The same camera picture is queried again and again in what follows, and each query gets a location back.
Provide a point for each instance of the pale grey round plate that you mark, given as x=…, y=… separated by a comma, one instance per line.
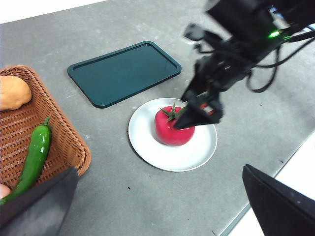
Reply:
x=147, y=147

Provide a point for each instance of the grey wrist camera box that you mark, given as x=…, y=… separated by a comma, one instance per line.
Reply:
x=193, y=33

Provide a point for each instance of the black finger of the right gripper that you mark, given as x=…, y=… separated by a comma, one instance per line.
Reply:
x=193, y=89
x=189, y=119

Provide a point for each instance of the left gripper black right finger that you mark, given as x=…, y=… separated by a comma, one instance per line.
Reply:
x=283, y=211

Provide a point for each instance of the pale pink food item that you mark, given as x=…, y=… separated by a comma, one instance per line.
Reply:
x=4, y=191

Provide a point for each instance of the red tomato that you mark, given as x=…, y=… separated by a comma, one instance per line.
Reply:
x=172, y=135

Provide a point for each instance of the orange-brown potato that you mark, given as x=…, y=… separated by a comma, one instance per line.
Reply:
x=12, y=93

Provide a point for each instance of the green chili pepper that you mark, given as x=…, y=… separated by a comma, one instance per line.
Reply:
x=37, y=152

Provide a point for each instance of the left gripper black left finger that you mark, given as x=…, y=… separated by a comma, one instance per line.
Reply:
x=37, y=211

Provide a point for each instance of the brown wicker basket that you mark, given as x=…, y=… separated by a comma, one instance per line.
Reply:
x=61, y=123

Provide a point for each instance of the black rectangular tray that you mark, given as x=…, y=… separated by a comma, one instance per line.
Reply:
x=123, y=73

